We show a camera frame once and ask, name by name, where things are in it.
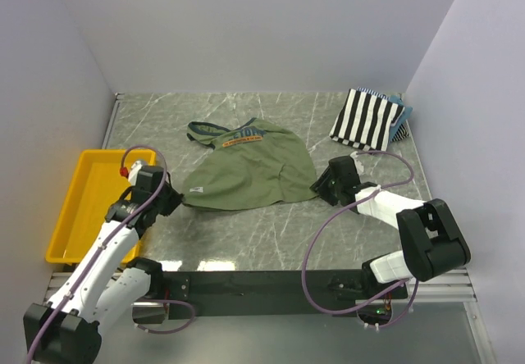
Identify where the black base crossbar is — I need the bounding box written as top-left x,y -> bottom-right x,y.
145,270 -> 393,316

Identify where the yellow plastic tray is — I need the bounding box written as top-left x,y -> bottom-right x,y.
44,148 -> 158,265

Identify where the olive green tank top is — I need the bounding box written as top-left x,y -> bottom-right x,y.
182,118 -> 317,212

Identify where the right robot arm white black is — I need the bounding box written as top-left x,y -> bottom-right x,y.
311,156 -> 471,298

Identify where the blue striped folded garment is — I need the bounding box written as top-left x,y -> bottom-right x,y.
357,87 -> 409,143

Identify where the black white striped folded top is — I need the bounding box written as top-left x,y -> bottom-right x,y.
329,89 -> 403,151

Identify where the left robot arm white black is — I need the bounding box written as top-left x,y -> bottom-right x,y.
23,165 -> 182,363

